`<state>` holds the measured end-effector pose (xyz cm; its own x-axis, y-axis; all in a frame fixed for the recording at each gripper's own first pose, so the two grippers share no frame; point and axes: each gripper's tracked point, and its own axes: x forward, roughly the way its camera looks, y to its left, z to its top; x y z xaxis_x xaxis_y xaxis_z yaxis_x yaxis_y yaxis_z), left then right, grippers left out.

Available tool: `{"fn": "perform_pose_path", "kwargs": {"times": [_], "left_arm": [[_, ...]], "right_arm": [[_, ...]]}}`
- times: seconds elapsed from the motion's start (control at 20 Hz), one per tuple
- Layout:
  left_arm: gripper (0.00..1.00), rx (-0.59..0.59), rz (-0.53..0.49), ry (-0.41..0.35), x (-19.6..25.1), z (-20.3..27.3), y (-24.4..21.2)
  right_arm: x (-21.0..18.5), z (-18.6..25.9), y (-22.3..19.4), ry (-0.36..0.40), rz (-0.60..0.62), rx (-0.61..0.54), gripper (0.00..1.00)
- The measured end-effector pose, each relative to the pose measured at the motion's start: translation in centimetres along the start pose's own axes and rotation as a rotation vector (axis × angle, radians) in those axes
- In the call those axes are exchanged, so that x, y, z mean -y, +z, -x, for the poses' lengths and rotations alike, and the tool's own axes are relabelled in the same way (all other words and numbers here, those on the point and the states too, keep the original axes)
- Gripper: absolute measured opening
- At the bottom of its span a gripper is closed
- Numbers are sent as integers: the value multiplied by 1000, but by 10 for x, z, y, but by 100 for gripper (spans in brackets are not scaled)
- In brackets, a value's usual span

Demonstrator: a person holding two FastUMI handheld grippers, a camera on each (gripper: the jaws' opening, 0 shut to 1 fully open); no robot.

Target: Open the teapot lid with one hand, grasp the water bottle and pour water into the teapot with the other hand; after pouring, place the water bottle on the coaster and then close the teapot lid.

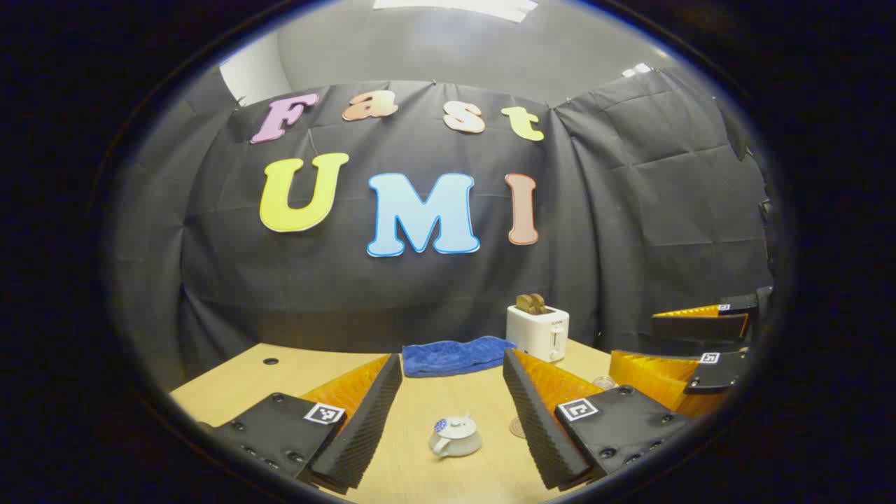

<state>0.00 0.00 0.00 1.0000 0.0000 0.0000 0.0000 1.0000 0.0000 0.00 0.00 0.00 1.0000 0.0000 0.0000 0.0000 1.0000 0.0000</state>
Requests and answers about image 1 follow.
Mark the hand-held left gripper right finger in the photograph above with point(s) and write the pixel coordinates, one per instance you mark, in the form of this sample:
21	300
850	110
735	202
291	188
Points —
535	427

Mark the round coaster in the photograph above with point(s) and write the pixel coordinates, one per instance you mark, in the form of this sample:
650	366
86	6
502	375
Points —
516	428

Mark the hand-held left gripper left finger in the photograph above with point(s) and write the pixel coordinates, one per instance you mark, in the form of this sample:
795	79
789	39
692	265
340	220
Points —
371	427

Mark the blue towel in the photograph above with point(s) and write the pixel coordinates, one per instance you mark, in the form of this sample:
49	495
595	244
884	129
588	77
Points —
451	355

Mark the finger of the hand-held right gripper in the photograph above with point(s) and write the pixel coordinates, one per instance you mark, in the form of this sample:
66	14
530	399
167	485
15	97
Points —
721	374
700	327

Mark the ceiling light panel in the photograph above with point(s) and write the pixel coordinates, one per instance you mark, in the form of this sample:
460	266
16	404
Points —
455	7

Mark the black backdrop cloth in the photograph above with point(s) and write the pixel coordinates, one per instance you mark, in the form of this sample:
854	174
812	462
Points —
434	294

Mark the white toaster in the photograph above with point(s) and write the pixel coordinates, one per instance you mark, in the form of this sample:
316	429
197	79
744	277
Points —
539	332

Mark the brown bread slices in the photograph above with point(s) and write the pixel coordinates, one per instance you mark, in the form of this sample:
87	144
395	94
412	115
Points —
532	303

